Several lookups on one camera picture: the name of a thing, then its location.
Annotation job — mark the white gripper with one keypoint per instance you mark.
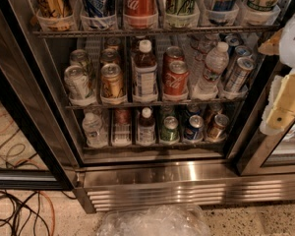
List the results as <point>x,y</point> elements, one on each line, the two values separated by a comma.
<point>293,41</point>

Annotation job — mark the blue pepsi can top shelf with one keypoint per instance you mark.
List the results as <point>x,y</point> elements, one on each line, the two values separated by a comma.
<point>100,13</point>

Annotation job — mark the blue pepsi can shelf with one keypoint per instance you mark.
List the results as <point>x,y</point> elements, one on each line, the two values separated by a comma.
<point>100,13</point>
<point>193,131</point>

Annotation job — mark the silver blue can middle front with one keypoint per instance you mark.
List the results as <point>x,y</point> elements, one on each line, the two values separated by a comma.
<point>240,72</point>

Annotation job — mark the clear water bottle middle shelf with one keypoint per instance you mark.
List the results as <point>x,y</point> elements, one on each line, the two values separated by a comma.
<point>215,63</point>

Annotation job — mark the white green 7up can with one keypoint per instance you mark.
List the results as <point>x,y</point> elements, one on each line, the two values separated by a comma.
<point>258,12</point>

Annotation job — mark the red bull can top shelf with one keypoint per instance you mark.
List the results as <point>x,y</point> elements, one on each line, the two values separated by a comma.
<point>220,12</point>

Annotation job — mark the gold can bottom shelf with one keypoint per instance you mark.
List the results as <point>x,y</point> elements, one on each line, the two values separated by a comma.
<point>216,128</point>

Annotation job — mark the gold can shelf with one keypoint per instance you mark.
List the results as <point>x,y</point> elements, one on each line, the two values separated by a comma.
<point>54,12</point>
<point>216,128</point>
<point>112,84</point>
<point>109,55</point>

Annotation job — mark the red coke can middle front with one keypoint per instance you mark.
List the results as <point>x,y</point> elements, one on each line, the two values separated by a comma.
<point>175,81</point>

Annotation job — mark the red coke can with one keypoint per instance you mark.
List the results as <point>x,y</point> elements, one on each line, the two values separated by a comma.
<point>173,53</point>
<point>175,81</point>

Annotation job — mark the blue pepsi can bottom shelf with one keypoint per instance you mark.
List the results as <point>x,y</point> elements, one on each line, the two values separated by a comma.
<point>193,131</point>

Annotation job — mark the red coke can middle back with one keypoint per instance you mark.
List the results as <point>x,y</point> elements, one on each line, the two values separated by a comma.
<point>173,53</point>

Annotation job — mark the green can top shelf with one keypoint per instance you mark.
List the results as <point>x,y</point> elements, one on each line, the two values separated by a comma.
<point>179,13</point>

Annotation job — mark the green can shelf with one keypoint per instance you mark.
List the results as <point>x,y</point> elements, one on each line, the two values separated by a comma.
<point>179,13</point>
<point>169,130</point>

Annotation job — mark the green can bottom shelf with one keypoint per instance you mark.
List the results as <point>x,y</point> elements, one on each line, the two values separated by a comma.
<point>169,130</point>

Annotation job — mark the brown tea bottle middle shelf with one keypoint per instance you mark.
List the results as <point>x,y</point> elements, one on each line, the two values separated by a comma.
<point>144,73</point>

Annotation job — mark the brown tea bottle shelf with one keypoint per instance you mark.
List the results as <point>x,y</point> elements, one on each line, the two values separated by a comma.
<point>144,73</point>
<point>146,127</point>

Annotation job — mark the stainless steel fridge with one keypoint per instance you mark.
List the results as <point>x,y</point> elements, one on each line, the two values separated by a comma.
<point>246,166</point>

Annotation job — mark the brown tea bottle bottom shelf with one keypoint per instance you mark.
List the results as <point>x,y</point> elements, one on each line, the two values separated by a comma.
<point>146,127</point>

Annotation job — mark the red coca-cola can top shelf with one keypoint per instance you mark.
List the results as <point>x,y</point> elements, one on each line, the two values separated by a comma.
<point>139,13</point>

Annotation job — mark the red can bottom shelf back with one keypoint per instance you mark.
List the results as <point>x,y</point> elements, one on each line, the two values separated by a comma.
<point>122,116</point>

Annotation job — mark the gold can middle shelf front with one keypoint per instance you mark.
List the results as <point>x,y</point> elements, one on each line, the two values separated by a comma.
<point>112,84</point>

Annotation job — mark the water bottle bottom shelf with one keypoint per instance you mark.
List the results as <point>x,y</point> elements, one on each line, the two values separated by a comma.
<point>94,130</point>

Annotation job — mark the silver can middle shelf back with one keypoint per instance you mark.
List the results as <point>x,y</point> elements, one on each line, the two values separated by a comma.
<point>80,57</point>

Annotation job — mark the silver can shelf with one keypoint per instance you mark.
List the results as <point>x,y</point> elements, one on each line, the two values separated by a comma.
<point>80,57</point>
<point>77,82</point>

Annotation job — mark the silver can middle shelf front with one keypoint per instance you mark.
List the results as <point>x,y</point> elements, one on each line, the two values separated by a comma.
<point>77,82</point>

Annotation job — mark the gold can top shelf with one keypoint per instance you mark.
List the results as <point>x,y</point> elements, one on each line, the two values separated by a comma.
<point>54,12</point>

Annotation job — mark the glass fridge door left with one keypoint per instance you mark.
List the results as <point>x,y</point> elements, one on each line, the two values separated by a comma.
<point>36,149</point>

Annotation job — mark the clear plastic bag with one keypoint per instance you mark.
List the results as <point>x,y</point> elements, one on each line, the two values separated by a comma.
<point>165,220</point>

